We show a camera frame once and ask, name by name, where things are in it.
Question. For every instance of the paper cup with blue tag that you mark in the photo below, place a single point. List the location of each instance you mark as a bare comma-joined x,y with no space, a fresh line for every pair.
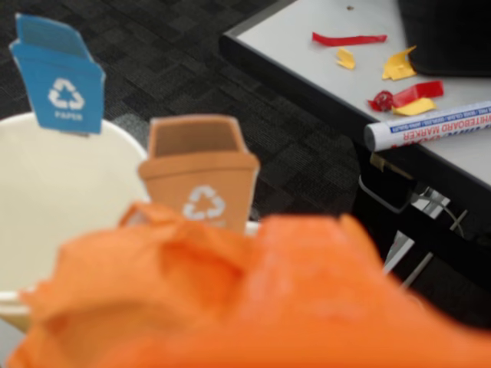
57,199

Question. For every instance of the crumpled red wrapper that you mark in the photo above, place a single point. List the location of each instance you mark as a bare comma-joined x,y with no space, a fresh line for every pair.
381,101

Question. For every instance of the black box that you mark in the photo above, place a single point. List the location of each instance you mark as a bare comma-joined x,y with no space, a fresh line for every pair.
449,34

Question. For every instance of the wide red tape strip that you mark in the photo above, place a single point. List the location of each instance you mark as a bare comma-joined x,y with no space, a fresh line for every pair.
418,92

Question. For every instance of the white whiteboard marker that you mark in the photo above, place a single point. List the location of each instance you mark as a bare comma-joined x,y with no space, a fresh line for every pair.
422,128

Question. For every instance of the grey table with black edge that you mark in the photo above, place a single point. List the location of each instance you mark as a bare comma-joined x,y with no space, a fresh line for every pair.
291,88

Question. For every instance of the large yellow paper scrap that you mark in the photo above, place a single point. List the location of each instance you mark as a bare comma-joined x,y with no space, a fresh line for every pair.
399,69

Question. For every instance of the orange paper packet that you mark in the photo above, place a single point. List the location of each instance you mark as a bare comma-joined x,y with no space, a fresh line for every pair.
134,287

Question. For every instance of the silver metal bracket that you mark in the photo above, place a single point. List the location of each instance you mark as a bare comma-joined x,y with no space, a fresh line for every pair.
431,203

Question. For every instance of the orange recycling bin tag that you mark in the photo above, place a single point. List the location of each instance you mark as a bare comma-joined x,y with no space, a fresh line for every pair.
199,168

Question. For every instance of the small yellow paper scrap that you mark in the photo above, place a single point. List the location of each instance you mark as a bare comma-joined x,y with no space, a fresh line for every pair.
346,60

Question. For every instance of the flat yellow paper scrap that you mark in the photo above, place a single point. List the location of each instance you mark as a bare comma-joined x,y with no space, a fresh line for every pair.
416,107

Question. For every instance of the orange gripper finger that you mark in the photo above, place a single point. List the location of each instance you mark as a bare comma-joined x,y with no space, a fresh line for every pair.
345,306

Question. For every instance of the blue recycling bin tag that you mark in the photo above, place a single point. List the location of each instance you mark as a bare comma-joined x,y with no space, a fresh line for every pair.
57,76

